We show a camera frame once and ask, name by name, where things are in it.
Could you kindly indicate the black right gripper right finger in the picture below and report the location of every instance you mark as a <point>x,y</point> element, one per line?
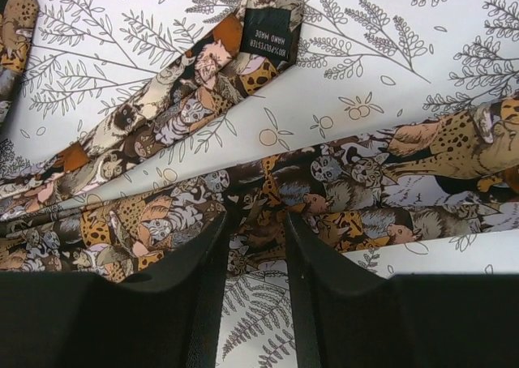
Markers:
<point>346,316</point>

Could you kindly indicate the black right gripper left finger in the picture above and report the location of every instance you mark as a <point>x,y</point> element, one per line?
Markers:
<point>167,315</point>

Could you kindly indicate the floral patterned table mat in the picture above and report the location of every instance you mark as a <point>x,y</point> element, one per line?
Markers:
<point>259,183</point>

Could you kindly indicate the cat print brown tie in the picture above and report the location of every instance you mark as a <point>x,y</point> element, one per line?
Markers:
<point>390,125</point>

